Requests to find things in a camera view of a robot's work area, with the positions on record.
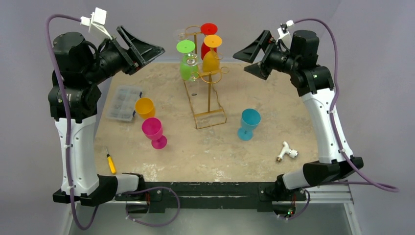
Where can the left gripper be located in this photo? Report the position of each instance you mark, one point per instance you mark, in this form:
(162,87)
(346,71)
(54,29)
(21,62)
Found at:
(144,51)

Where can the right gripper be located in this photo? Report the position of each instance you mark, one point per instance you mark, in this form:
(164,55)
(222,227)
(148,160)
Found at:
(265,54)

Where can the orange wine glass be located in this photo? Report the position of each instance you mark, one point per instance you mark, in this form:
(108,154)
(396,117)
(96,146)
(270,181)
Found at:
(145,108)
(211,61)

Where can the blue wine glass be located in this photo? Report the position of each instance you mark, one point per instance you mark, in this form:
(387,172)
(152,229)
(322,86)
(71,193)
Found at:
(250,119)

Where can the pink wine glass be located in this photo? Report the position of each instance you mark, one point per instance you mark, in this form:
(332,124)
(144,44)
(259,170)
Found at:
(153,130)

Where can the clear wine glass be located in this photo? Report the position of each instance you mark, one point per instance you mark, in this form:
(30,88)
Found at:
(190,59)
(180,35)

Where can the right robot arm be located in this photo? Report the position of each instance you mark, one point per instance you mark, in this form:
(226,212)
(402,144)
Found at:
(315,87)

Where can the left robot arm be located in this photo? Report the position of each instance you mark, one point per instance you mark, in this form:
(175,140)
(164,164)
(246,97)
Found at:
(73,104)

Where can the green wine glass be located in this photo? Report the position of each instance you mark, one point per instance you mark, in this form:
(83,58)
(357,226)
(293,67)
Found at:
(186,46)

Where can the red wine glass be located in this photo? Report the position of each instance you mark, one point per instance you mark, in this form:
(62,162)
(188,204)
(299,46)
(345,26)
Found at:
(207,29)

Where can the clear plastic organizer box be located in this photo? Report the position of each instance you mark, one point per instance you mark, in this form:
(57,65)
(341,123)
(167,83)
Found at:
(122,105)

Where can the white plastic pipe fitting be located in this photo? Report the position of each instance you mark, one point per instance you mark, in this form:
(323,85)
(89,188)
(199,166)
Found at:
(286,150)

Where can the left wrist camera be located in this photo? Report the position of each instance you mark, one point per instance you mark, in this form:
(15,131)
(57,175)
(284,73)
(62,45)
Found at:
(96,24)

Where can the gold wire glass rack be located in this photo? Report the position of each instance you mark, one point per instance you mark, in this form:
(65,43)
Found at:
(202,94)

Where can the yellow handled screwdriver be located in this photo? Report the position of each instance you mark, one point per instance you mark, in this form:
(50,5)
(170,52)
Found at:
(110,162)

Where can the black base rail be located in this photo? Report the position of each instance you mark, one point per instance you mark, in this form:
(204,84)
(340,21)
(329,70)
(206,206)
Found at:
(259,196)

